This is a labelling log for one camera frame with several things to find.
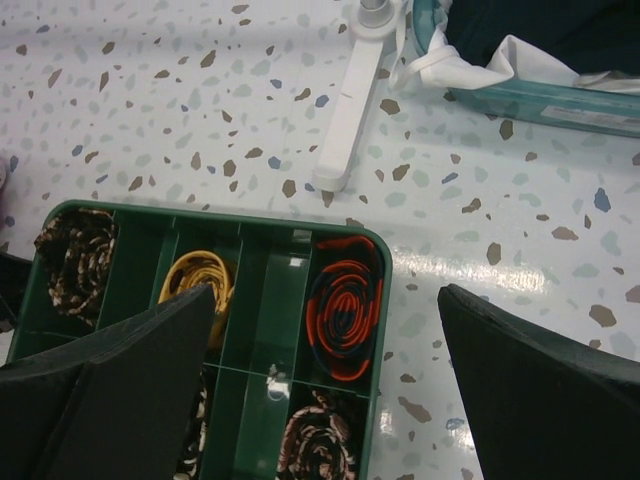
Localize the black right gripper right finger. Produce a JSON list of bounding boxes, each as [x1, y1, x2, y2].
[[437, 284, 639, 479]]

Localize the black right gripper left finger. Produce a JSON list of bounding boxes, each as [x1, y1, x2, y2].
[[1, 286, 214, 479]]

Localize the navy tank top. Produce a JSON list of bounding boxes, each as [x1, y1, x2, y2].
[[445, 0, 639, 76]]

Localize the black white spotted rolled tie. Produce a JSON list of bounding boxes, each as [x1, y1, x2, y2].
[[173, 371, 208, 480]]

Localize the green compartment tray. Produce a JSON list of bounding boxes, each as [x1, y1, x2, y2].
[[5, 201, 392, 479]]

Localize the yellow rolled tie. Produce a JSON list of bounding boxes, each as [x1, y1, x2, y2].
[[158, 250, 236, 350]]

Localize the brown patterned rolled tie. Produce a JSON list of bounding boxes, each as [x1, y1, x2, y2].
[[34, 208, 118, 327]]

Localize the brown pink floral rolled tie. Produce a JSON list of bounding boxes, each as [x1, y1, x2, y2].
[[275, 389, 359, 479]]

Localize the orange navy striped rolled tie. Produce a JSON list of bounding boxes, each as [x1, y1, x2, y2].
[[305, 235, 384, 382]]

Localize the pink camouflage folded garment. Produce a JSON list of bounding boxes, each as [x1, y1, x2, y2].
[[1, 157, 15, 231]]

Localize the white garment in basket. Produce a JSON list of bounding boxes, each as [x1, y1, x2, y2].
[[389, 22, 639, 96]]

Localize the white clothes rack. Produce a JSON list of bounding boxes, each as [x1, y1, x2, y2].
[[312, 1, 401, 192]]

